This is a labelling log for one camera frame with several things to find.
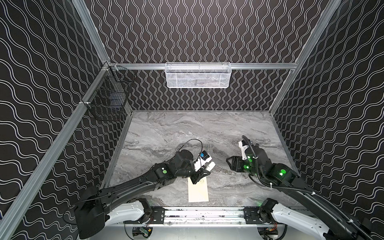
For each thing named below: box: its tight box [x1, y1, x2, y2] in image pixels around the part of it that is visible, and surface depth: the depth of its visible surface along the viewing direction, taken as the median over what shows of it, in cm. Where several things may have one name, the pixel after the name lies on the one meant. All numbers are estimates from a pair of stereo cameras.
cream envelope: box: [188, 176, 209, 203], surface depth 83 cm
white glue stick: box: [205, 161, 216, 172], surface depth 72 cm
